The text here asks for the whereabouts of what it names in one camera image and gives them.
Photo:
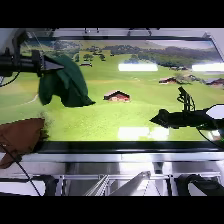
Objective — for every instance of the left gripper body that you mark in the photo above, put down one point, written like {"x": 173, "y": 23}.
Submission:
{"x": 38, "y": 63}

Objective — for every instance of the silver frame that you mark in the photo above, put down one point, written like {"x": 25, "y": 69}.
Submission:
{"x": 133, "y": 157}

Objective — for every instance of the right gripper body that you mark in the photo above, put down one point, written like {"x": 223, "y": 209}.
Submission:
{"x": 180, "y": 119}

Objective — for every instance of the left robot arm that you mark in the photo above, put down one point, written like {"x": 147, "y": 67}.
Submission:
{"x": 13, "y": 63}

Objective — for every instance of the dark green shirt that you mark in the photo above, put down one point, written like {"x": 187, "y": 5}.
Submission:
{"x": 68, "y": 86}

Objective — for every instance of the brown garment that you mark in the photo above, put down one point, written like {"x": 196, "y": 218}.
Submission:
{"x": 20, "y": 136}

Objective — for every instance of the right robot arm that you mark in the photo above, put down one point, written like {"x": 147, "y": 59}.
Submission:
{"x": 216, "y": 120}

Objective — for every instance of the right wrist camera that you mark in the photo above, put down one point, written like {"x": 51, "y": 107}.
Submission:
{"x": 186, "y": 100}

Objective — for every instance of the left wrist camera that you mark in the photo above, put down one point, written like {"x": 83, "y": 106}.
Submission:
{"x": 16, "y": 41}

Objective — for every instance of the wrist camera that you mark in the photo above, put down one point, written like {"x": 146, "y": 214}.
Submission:
{"x": 16, "y": 41}
{"x": 186, "y": 100}

